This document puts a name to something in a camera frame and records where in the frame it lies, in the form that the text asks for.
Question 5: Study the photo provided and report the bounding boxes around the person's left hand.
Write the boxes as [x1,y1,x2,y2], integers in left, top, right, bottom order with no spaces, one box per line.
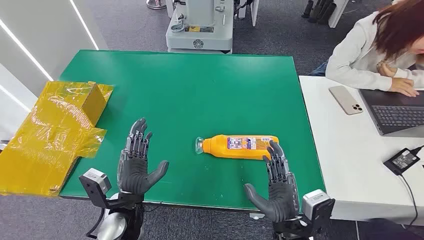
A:
[377,61,398,78]

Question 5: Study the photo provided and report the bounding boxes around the orange plastic bottle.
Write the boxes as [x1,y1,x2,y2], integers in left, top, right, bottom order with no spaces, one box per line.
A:
[195,134,280,161]

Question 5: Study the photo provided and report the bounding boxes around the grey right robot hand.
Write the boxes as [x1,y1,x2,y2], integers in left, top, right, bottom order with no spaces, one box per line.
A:
[244,140,301,223]

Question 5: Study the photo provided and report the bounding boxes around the black cylindrical legs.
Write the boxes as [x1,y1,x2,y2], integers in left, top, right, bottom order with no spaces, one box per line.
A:
[301,0,337,25]

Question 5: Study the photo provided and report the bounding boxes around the dark grey laptop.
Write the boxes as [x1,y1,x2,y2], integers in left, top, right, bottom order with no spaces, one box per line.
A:
[358,88,424,138]

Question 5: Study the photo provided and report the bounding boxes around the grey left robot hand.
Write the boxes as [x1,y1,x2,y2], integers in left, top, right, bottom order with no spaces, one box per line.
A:
[117,118,170,196]

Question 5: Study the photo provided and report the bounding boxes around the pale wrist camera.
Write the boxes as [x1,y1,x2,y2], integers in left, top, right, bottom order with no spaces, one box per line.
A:
[301,189,336,230]
[78,168,113,209]

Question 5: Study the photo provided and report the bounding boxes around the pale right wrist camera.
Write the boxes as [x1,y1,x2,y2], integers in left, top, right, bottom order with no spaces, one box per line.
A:
[301,189,336,230]

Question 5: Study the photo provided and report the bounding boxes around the white desk side panel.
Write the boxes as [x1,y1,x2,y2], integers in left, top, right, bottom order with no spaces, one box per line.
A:
[328,0,349,29]

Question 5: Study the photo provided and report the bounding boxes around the black power adapter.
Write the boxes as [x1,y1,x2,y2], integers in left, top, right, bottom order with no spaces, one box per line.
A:
[383,148,421,176]

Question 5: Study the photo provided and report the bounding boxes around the person's right hand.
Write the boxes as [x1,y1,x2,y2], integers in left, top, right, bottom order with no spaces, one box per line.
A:
[389,77,420,98]

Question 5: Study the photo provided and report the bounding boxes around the beige smartphone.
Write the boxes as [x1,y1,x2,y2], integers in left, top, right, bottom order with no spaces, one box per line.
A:
[328,85,364,116]

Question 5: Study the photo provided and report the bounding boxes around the yellow taped cardboard box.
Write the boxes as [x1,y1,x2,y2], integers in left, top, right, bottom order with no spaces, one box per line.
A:
[0,80,115,197]

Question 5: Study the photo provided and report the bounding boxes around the person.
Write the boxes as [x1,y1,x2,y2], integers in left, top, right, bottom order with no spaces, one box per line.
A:
[308,0,424,98]

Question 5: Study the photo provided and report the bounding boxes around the chrome stand base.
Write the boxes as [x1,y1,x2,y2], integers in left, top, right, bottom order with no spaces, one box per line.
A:
[146,0,167,10]

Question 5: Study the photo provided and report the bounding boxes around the white desk legs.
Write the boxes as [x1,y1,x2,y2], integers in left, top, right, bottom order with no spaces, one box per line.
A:
[237,0,260,27]

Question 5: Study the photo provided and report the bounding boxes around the black adapter cable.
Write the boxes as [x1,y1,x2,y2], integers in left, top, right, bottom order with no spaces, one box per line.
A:
[399,144,424,230]

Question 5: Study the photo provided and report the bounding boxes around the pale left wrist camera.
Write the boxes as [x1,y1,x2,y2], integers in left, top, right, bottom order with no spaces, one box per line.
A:
[78,168,113,209]

